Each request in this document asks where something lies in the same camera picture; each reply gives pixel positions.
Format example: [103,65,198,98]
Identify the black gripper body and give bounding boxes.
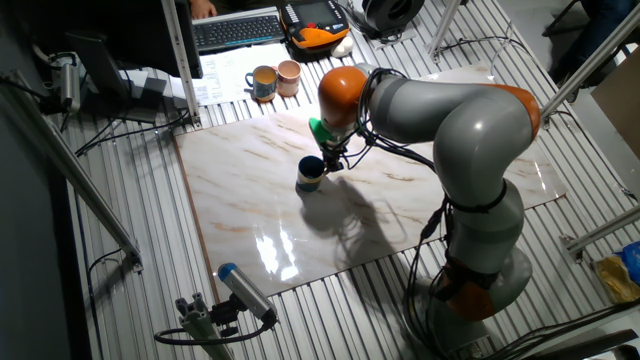
[322,141,349,164]

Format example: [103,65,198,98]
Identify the teal cup yellow band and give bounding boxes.
[295,154,327,194]

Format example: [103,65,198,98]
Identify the pink ceramic cup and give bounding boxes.
[276,59,303,98]

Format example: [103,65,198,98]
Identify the bare person hand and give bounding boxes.
[189,0,218,20]

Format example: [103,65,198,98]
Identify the teal mug yellow interior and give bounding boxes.
[244,65,279,104]

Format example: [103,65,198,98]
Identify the marble pattern board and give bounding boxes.
[173,62,569,301]

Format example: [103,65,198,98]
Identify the white egg-shaped object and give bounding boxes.
[330,35,355,59]

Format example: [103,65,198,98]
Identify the orange black teach pendant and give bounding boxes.
[278,0,351,51]

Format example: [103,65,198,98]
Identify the grey metal plate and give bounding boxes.
[369,27,419,51]

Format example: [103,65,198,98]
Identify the white printed paper sheet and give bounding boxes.
[192,42,294,107]

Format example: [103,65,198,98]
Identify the black computer keyboard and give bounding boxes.
[192,13,286,55]

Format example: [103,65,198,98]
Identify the aluminium profile beam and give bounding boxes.
[159,0,202,129]
[0,69,144,274]
[539,4,640,124]
[559,204,640,261]

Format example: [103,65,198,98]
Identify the black monitor stand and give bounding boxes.
[64,32,169,124]

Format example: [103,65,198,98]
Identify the black computer monitor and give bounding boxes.
[29,0,204,81]

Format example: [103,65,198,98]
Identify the brown cardboard box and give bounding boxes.
[589,47,640,161]

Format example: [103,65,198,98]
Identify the seated person dark trousers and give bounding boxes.
[542,0,639,86]

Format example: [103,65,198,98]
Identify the yellow plastic bag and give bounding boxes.
[594,254,640,304]

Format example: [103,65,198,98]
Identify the blue plastic bag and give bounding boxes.
[617,242,640,286]

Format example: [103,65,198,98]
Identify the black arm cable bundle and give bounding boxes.
[344,67,507,360]

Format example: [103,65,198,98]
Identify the black round cable reel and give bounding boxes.
[362,0,426,34]

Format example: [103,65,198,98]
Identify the silver camera blue end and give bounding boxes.
[217,262,279,326]

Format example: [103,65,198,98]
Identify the metal post with base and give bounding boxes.
[427,0,464,62]

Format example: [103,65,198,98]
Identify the grey camera mount profile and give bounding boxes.
[174,292,236,360]

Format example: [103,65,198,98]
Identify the black camera cable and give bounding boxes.
[153,319,276,347]

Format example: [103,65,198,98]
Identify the black floor cables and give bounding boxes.
[479,299,640,360]

